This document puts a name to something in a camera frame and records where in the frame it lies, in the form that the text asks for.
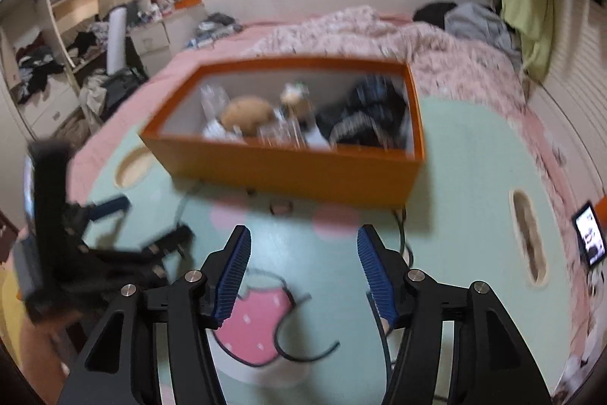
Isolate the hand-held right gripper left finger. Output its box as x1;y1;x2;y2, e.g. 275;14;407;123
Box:
57;225;252;405

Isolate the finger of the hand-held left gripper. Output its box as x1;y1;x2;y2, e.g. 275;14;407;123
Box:
90;225;195;280
66;195;132;240

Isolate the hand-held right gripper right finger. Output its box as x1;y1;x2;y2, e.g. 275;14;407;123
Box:
357;224;553;405

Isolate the orange cardboard box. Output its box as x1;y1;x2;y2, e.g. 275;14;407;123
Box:
139;56;426;205

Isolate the clear bubble wrap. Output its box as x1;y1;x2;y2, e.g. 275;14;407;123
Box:
199;83;231;126

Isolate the brown plush toy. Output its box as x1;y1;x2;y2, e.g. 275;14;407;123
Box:
220;96;276;135

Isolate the black cloth bundle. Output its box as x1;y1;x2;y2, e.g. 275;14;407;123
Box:
315;74;411;150

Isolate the small cream figure toy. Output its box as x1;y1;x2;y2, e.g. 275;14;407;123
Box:
280;82;314;116

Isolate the yellow cloth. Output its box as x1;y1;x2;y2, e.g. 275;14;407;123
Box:
0;267;29;353

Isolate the white crumpled cloth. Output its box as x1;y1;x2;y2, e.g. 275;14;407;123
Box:
78;70;110;116

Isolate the black bag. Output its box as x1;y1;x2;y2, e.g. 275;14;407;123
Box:
102;66;150;121

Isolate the white paper roll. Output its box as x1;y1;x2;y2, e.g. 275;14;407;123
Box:
105;6;129;76

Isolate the white nightstand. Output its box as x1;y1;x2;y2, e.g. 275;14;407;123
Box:
128;13;209;55

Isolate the grey striped clothes pile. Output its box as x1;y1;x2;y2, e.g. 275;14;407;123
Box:
185;12;242;50

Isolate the smartphone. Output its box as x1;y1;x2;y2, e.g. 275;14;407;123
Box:
571;201;607;270

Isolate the pink floral blanket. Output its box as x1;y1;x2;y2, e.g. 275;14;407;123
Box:
242;5;601;387

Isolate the black clothing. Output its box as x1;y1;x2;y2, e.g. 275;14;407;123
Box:
412;2;458;26

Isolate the grey clothing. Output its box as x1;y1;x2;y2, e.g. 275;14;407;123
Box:
445;2;522;64

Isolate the yellow-green garment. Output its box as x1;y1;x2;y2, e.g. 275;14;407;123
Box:
495;0;555;78

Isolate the black curved cable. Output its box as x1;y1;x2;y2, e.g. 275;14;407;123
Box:
272;296;342;363

